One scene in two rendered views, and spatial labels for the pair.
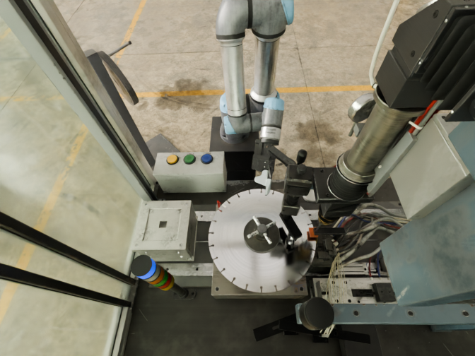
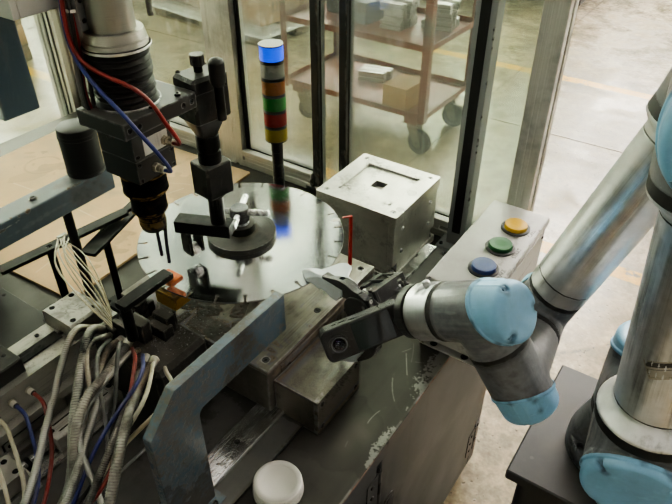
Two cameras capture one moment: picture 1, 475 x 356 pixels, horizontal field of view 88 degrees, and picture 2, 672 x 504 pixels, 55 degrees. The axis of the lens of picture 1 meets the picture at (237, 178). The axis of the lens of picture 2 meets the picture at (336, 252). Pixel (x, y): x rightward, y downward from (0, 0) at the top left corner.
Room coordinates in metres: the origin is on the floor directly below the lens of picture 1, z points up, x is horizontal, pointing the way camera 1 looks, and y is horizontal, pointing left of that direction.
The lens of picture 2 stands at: (0.82, -0.72, 1.55)
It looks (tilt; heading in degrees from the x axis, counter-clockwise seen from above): 37 degrees down; 120
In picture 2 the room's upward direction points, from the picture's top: straight up
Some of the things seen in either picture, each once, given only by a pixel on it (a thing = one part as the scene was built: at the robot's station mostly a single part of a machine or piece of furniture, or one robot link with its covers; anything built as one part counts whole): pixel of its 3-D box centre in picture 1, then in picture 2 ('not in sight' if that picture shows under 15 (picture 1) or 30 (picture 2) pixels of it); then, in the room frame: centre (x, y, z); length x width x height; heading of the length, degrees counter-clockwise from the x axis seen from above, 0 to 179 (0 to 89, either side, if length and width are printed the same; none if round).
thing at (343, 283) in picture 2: (270, 170); (346, 293); (0.49, -0.12, 0.97); 0.09 x 0.02 x 0.05; 166
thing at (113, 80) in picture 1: (128, 122); not in sight; (1.29, 0.72, 0.50); 0.50 x 0.50 x 1.00; 39
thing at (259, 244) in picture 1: (261, 233); (241, 228); (0.26, -0.06, 0.96); 0.11 x 0.11 x 0.03
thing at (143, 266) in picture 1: (143, 266); (271, 51); (0.14, 0.22, 1.14); 0.05 x 0.04 x 0.03; 176
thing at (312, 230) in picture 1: (324, 234); (151, 303); (0.25, -0.25, 0.95); 0.10 x 0.03 x 0.07; 86
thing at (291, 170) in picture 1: (295, 191); (206, 129); (0.29, -0.13, 1.17); 0.06 x 0.05 x 0.20; 77
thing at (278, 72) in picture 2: (148, 270); (272, 68); (0.14, 0.22, 1.11); 0.05 x 0.04 x 0.03; 176
